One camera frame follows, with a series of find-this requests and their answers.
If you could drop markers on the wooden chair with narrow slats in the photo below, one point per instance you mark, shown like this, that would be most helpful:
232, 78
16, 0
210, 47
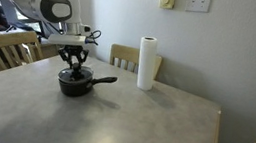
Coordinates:
124, 52

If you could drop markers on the glass lid with black knob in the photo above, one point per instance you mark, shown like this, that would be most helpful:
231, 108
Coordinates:
82, 74

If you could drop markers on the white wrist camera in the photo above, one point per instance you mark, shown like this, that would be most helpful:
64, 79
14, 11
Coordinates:
67, 39

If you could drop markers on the black saucepan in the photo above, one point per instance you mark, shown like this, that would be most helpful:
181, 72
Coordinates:
75, 87

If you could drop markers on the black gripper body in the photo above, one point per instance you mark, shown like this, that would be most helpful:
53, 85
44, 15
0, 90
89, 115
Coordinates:
74, 50

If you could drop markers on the grey leaning board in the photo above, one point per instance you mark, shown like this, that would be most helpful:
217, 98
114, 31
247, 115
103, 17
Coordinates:
9, 7

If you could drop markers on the white light switch plate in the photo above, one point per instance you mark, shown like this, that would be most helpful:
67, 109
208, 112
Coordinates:
199, 0

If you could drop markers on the wooden chair with wide back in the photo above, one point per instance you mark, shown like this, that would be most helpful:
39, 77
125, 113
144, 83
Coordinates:
2, 39

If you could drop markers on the white paper towel roll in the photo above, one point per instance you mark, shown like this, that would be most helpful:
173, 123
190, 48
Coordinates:
146, 64

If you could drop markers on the small wooden cabinet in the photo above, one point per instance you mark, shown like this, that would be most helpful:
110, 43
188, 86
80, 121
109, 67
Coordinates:
50, 49

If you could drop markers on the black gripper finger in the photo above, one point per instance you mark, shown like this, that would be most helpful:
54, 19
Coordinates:
83, 58
67, 59

